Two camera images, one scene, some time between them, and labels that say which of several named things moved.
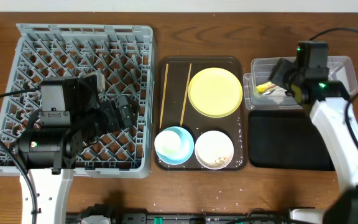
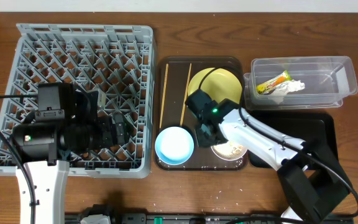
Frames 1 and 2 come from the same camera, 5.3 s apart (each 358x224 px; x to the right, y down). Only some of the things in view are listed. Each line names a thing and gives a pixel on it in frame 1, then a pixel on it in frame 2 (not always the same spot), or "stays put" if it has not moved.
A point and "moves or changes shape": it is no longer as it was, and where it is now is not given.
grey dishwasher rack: [123, 55] stays put
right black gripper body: [284, 73] -> [205, 137]
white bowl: [214, 150] moves or changes shape
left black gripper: [110, 113] -> [119, 128]
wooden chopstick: [167, 65] stays put
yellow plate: [215, 92] stays put
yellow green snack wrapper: [263, 88] stays put
